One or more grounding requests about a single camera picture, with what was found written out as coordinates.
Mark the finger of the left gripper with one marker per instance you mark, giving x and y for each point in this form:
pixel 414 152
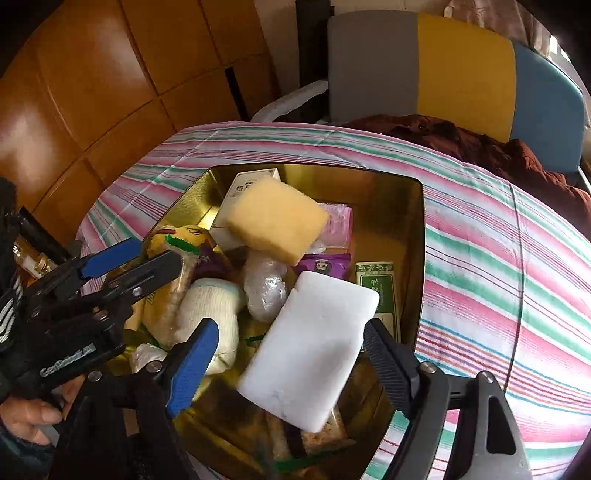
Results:
pixel 106 260
pixel 135 284

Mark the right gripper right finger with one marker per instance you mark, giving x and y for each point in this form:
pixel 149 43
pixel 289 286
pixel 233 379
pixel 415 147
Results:
pixel 419 391

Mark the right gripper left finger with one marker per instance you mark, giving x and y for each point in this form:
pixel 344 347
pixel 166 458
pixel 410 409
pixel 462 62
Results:
pixel 161 394

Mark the yellow cloth puppet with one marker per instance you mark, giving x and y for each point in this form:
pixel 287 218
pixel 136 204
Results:
pixel 157 311

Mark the cream plush toy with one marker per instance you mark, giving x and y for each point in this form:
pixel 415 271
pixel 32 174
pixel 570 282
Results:
pixel 218 300

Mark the white foam block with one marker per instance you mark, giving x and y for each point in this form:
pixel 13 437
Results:
pixel 302 365

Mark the white plastic bag ball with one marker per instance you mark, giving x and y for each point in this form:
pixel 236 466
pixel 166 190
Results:
pixel 265 289

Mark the orange rectangular sponge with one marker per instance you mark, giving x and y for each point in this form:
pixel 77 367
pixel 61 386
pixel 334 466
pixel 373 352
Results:
pixel 277 219

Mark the pink hair roller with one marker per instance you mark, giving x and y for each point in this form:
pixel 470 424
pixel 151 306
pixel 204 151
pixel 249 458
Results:
pixel 338 231

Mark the yellow spotted sponge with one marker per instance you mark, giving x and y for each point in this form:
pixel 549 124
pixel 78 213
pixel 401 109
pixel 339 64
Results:
pixel 290 444

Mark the purple sachet packet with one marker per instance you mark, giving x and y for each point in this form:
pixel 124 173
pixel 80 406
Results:
pixel 333 265

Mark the person's left hand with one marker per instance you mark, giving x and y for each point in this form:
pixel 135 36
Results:
pixel 23 417

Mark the striped bed sheet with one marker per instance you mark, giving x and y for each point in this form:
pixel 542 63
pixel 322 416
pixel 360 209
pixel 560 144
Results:
pixel 507 284

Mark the gold tray box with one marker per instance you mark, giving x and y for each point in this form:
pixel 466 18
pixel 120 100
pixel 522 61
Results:
pixel 222 429

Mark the wooden wardrobe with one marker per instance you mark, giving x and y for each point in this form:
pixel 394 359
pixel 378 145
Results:
pixel 99 84

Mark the dark red blanket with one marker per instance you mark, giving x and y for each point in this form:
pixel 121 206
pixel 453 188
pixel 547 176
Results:
pixel 513 160

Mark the grey yellow blue chair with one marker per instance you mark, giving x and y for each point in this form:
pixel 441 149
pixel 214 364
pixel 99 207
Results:
pixel 400 63

